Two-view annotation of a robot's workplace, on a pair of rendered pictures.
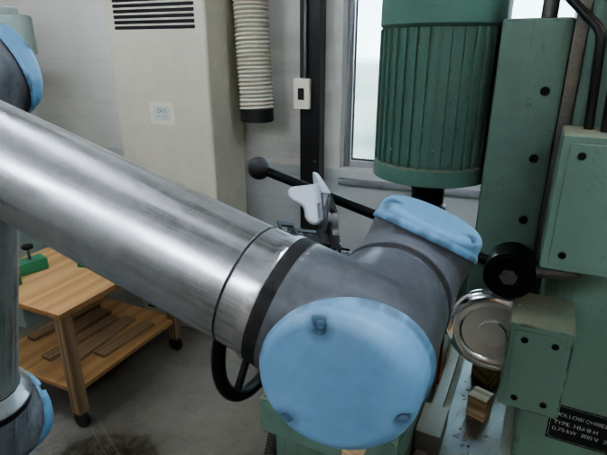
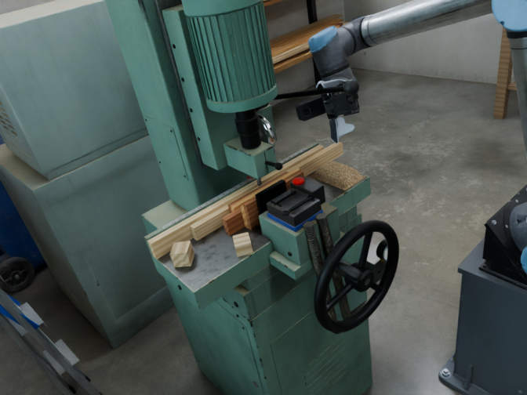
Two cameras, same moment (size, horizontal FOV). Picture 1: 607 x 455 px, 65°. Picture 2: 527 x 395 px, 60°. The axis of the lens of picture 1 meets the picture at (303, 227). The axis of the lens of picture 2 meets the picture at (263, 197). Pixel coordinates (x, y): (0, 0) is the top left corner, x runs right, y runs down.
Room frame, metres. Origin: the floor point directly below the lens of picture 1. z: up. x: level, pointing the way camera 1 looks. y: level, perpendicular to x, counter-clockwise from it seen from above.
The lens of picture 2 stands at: (1.67, 0.34, 1.57)
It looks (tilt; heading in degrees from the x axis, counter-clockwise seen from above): 32 degrees down; 210
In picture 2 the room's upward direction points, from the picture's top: 11 degrees counter-clockwise
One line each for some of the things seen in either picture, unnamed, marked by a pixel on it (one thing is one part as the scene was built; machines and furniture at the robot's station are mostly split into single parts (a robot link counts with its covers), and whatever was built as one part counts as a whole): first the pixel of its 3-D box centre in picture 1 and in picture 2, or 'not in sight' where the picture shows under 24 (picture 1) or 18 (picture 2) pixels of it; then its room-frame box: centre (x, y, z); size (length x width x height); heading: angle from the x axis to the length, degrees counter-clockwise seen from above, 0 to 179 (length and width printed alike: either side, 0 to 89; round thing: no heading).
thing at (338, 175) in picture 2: not in sight; (336, 171); (0.59, -0.03, 0.92); 0.14 x 0.09 x 0.04; 64
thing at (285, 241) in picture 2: not in sight; (299, 226); (0.86, -0.04, 0.92); 0.15 x 0.13 x 0.09; 154
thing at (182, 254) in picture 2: not in sight; (182, 254); (1.03, -0.28, 0.92); 0.05 x 0.04 x 0.04; 21
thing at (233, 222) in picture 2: not in sight; (260, 206); (0.81, -0.17, 0.92); 0.23 x 0.02 x 0.05; 154
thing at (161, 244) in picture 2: not in sight; (246, 195); (0.77, -0.23, 0.93); 0.60 x 0.02 x 0.05; 154
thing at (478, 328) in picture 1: (492, 329); (260, 133); (0.57, -0.26, 1.02); 0.12 x 0.03 x 0.12; 64
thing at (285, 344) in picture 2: not in sight; (267, 314); (0.69, -0.31, 0.36); 0.58 x 0.45 x 0.71; 64
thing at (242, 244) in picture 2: not in sight; (242, 244); (0.96, -0.15, 0.92); 0.05 x 0.04 x 0.03; 35
